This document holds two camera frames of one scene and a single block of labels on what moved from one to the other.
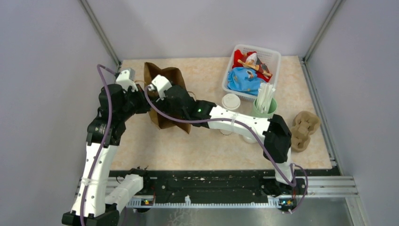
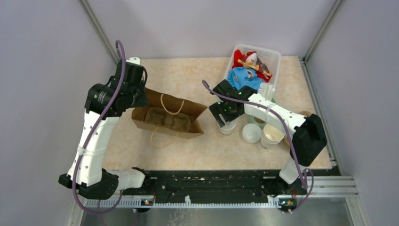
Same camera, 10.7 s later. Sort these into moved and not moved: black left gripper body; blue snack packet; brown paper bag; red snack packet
Moved: brown paper bag
Not moved: blue snack packet; red snack packet; black left gripper body
